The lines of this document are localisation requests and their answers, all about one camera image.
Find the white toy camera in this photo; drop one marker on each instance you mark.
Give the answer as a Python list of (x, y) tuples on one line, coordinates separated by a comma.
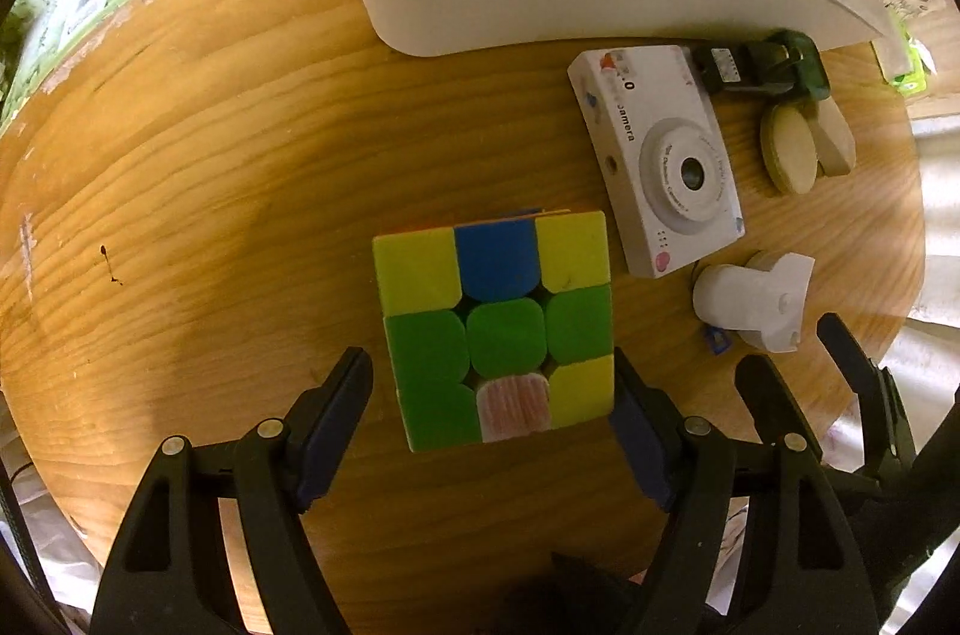
[(659, 147)]

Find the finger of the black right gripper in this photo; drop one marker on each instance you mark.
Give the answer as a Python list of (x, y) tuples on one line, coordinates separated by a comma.
[(776, 413), (889, 449)]

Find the colourful puzzle cube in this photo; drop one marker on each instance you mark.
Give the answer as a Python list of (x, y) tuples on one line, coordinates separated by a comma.
[(499, 329)]

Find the green tissue pack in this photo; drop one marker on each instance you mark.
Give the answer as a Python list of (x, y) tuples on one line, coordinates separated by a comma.
[(904, 62)]

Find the green black toy car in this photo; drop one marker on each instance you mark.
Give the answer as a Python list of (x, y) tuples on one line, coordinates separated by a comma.
[(784, 64)]

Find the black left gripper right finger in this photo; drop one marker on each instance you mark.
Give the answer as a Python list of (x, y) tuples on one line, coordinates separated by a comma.
[(800, 570)]

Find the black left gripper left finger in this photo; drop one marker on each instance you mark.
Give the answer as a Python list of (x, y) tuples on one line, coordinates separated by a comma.
[(168, 571)]

